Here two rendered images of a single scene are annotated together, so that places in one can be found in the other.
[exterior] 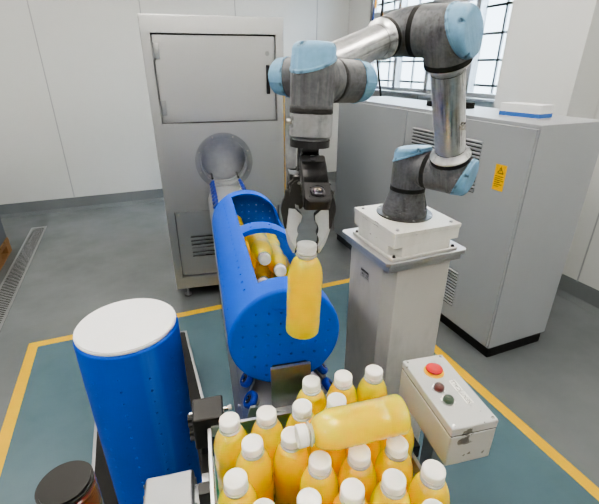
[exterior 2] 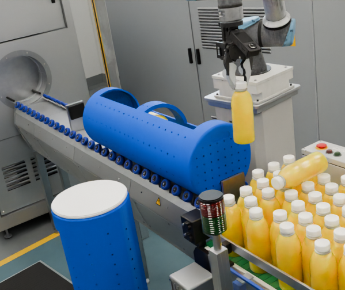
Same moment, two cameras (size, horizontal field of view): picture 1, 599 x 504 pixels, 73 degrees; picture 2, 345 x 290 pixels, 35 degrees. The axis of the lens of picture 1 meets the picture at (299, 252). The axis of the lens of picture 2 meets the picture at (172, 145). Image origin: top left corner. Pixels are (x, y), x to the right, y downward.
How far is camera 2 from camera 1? 108 cm
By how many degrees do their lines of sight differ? 16
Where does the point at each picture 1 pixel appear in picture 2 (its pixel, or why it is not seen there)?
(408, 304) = (273, 136)
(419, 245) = (271, 88)
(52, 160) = not seen: outside the picture
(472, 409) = not seen: outside the picture
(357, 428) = (304, 168)
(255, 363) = (206, 185)
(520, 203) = (313, 51)
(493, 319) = not seen: hidden behind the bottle
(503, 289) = (319, 129)
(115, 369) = (105, 224)
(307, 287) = (247, 107)
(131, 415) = (117, 263)
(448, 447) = not seen: outside the picture
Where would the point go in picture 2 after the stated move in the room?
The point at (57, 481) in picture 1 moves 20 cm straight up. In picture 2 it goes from (207, 195) to (197, 121)
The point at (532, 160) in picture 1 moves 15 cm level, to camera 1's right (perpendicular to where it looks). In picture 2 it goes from (312, 14) to (333, 10)
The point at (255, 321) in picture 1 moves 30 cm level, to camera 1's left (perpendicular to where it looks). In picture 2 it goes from (203, 152) to (120, 176)
